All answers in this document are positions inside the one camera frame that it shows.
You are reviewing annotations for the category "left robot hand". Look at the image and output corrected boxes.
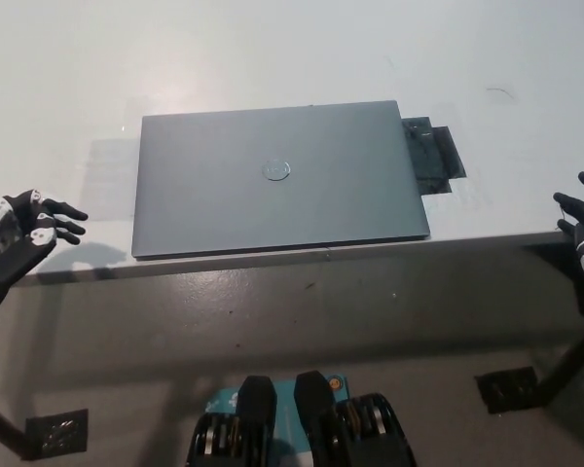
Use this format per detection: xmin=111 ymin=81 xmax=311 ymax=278
xmin=0 ymin=188 xmax=89 ymax=308

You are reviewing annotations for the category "grey laptop computer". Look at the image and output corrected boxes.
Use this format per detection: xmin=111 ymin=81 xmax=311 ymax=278
xmin=130 ymin=99 xmax=432 ymax=262

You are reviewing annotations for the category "left black robot body block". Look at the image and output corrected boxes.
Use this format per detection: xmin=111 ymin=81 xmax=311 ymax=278
xmin=184 ymin=374 xmax=279 ymax=467

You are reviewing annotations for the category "black robot body block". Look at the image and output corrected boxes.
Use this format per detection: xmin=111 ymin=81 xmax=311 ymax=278
xmin=294 ymin=370 xmax=418 ymax=467
xmin=184 ymin=374 xmax=279 ymax=467

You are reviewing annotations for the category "right black robot body block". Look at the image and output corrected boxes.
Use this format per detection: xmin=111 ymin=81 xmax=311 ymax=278
xmin=294 ymin=370 xmax=418 ymax=467

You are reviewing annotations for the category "black table leg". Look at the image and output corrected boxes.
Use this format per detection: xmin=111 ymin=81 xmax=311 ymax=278
xmin=534 ymin=310 xmax=584 ymax=408
xmin=0 ymin=396 xmax=28 ymax=461

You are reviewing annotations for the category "glossy black tape patch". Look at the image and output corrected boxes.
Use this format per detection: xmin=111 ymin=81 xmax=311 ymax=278
xmin=400 ymin=116 xmax=452 ymax=197

